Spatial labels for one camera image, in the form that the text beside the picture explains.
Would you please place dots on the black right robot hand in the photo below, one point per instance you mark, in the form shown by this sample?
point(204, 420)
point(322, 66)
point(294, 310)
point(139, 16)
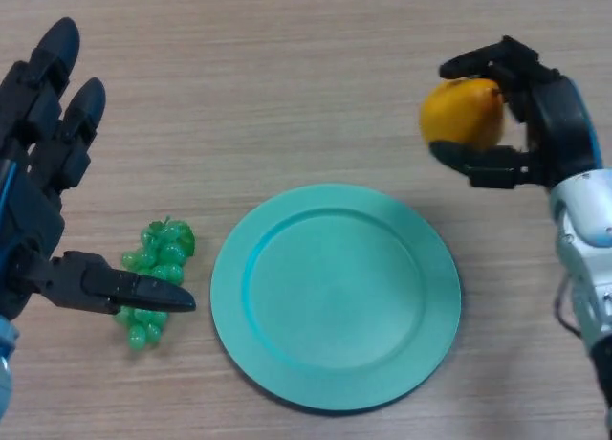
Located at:
point(550, 124)

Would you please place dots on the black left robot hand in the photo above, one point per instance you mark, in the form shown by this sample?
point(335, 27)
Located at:
point(24, 210)

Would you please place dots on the yellow pear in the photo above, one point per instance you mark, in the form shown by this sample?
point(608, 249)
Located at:
point(461, 112)

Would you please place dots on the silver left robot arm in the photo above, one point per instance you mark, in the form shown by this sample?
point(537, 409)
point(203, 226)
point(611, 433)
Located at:
point(6, 363)

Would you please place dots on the green round plate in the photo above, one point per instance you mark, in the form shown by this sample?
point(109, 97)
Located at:
point(334, 296)

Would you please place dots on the green grape bunch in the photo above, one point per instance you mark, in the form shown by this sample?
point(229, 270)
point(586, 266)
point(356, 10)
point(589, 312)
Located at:
point(160, 263)

